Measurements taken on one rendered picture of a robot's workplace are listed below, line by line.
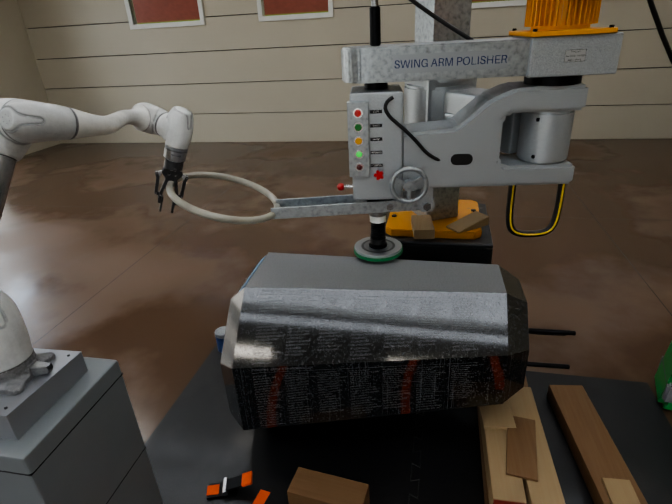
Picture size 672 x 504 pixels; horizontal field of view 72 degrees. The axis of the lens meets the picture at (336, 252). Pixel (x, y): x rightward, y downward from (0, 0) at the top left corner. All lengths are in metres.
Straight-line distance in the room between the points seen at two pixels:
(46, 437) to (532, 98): 1.88
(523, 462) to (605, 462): 0.41
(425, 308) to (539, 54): 0.98
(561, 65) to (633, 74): 6.38
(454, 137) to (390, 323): 0.75
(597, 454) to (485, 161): 1.30
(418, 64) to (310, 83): 6.30
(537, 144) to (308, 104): 6.39
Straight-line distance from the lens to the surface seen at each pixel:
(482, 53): 1.84
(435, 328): 1.82
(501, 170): 1.95
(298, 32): 8.04
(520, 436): 2.15
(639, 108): 8.39
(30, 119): 1.63
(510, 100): 1.89
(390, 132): 1.83
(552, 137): 1.98
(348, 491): 2.01
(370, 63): 1.80
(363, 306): 1.84
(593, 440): 2.42
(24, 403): 1.56
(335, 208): 1.97
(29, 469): 1.55
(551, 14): 1.91
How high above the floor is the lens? 1.75
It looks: 26 degrees down
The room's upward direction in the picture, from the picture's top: 3 degrees counter-clockwise
